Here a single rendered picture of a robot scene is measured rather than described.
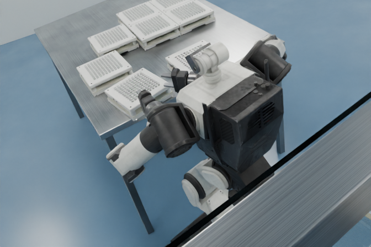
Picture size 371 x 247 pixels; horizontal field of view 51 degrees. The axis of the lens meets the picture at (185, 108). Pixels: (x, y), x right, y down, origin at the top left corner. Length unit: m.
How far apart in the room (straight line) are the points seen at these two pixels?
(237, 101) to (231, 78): 0.12
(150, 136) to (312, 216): 0.92
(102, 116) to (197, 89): 0.79
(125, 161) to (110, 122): 0.61
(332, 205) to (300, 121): 2.64
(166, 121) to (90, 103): 0.95
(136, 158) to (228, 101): 0.35
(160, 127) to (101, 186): 1.72
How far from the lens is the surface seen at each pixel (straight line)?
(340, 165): 0.37
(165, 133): 1.17
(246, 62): 1.38
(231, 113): 1.15
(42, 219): 2.88
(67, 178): 3.04
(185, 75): 1.74
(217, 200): 1.92
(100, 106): 2.02
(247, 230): 0.33
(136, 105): 1.82
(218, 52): 1.24
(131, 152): 1.28
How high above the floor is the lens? 2.01
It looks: 38 degrees down
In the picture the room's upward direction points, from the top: 14 degrees counter-clockwise
